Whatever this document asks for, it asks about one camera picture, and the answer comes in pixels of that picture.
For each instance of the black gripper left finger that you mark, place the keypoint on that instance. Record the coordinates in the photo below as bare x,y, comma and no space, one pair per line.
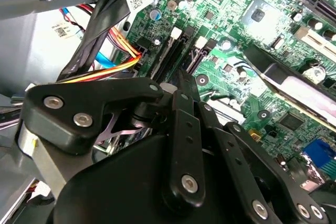
78,108

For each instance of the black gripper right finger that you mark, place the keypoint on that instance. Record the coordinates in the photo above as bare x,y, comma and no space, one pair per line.
236,161

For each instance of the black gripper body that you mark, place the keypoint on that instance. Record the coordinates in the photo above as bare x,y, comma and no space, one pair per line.
126,182

